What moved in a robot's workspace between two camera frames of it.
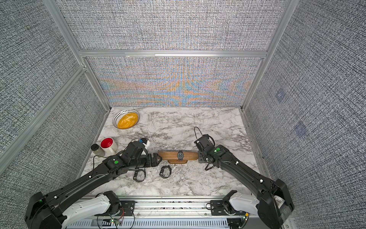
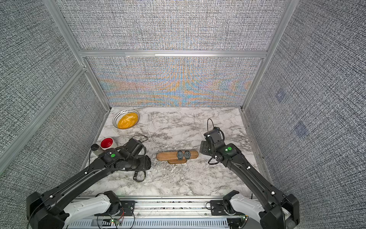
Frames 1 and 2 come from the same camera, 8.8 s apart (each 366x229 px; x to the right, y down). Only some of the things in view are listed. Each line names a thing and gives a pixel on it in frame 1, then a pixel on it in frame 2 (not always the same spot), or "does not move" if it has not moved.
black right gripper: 200,158 to 204,147
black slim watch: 206,169 to 187,154
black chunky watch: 139,175 does not move
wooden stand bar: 172,157 does not move
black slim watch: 180,155 does not move
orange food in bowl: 127,120 does not move
